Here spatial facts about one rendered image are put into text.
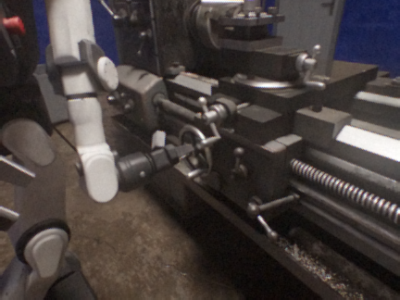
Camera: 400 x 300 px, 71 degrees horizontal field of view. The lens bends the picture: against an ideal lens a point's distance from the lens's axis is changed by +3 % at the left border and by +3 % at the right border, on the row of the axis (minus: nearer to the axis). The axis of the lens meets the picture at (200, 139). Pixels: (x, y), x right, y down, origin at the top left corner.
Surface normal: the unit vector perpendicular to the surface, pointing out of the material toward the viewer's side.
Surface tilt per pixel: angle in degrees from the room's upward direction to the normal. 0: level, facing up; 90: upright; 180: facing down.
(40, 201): 90
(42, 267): 90
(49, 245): 90
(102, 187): 72
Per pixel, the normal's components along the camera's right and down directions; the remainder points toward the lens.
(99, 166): 0.56, 0.04
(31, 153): 0.68, 0.31
